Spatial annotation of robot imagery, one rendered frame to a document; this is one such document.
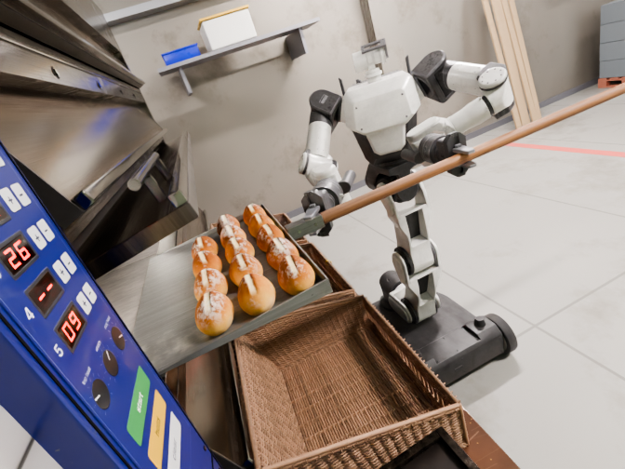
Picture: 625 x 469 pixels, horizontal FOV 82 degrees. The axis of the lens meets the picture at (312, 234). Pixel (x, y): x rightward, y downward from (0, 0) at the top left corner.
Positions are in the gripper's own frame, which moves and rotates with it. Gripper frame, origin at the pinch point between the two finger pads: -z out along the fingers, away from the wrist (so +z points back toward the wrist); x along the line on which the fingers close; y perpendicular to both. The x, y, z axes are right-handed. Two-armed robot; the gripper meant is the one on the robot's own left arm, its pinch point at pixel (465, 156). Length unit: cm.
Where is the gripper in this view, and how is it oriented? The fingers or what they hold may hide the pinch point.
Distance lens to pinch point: 104.5
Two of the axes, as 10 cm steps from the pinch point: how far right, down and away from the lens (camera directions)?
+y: -9.3, 3.6, -0.7
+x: 3.0, 8.6, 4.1
